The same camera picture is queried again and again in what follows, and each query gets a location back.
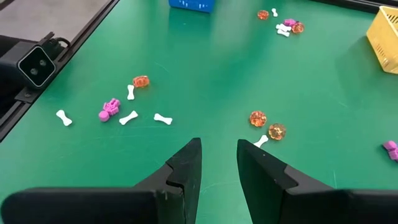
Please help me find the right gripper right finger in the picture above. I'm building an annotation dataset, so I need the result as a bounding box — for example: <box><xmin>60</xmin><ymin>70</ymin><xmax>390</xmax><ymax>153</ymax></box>
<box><xmin>236</xmin><ymin>138</ymin><xmax>398</xmax><ymax>224</ymax></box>

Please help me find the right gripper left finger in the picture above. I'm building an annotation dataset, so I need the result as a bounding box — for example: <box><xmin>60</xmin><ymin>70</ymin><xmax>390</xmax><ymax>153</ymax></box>
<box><xmin>0</xmin><ymin>137</ymin><xmax>203</xmax><ymax>224</ymax></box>

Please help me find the black table-level camera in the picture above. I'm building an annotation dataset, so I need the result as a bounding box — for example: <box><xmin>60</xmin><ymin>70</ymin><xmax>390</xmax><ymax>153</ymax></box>
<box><xmin>0</xmin><ymin>39</ymin><xmax>58</xmax><ymax>91</ymax></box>

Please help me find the green table mat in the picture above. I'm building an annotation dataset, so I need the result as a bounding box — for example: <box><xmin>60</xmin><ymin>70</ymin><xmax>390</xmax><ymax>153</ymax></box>
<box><xmin>0</xmin><ymin>0</ymin><xmax>398</xmax><ymax>224</ymax></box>

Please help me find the blue plastic basket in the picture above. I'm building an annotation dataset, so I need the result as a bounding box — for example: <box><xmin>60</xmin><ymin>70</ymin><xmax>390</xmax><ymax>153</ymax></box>
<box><xmin>169</xmin><ymin>0</ymin><xmax>217</xmax><ymax>14</ymax></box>

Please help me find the yellow plastic basket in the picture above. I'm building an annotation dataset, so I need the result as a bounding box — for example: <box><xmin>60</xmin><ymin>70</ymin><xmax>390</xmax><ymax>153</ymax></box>
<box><xmin>366</xmin><ymin>5</ymin><xmax>398</xmax><ymax>75</ymax></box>

